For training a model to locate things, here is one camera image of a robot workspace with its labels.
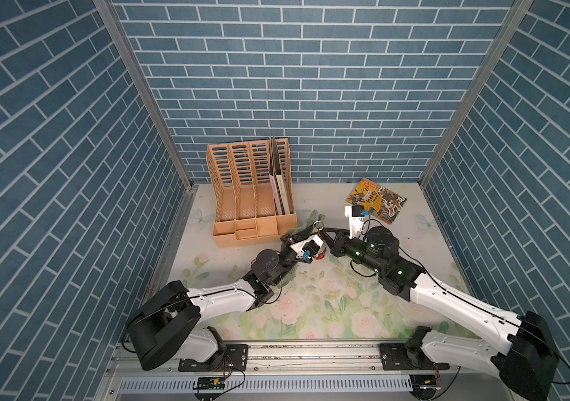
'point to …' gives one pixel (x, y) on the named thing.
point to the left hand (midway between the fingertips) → (320, 228)
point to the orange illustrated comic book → (380, 201)
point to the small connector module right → (424, 386)
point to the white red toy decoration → (320, 256)
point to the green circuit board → (211, 383)
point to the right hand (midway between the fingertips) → (324, 230)
